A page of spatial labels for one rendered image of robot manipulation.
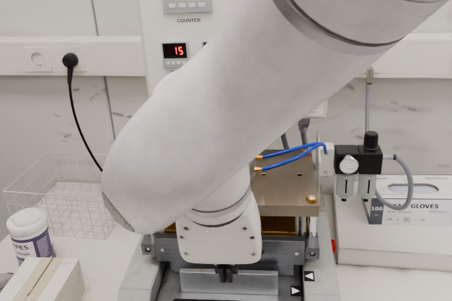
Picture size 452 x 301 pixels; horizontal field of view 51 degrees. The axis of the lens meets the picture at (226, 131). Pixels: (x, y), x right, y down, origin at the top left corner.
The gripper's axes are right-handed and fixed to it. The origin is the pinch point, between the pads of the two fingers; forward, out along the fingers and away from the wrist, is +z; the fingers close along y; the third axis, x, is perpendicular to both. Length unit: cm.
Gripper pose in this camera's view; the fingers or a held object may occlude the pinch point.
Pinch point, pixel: (226, 265)
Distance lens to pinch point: 67.5
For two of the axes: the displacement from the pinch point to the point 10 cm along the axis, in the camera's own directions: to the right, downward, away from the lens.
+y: 9.9, -0.2, -1.1
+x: 0.6, -7.1, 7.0
